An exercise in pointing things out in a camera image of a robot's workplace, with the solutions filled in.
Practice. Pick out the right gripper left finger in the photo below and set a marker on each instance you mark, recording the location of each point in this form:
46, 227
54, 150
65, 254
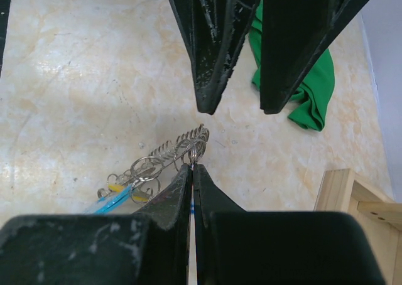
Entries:
150, 246

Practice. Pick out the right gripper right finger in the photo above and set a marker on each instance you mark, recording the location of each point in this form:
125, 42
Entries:
235, 246

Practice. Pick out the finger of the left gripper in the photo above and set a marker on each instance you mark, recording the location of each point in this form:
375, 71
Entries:
213, 32
295, 34

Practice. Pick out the yellow key tag with key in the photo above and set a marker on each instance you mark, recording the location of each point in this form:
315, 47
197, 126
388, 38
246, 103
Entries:
123, 192

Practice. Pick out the green cloth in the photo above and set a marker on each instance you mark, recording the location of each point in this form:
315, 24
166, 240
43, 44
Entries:
314, 93

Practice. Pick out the wooden clothes rack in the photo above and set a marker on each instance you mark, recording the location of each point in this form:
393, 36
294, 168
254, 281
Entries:
343, 190

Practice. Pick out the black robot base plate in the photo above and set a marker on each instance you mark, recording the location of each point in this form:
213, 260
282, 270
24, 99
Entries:
5, 10

